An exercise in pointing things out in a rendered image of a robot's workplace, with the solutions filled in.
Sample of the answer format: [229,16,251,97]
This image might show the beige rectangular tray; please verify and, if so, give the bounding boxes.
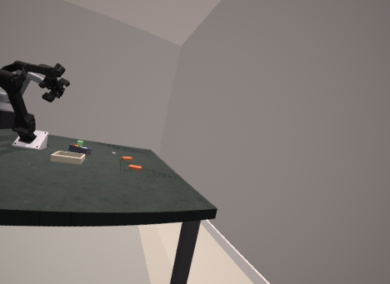
[50,151,86,164]

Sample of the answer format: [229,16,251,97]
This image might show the orange rectangular block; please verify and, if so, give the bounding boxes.
[128,165,142,171]

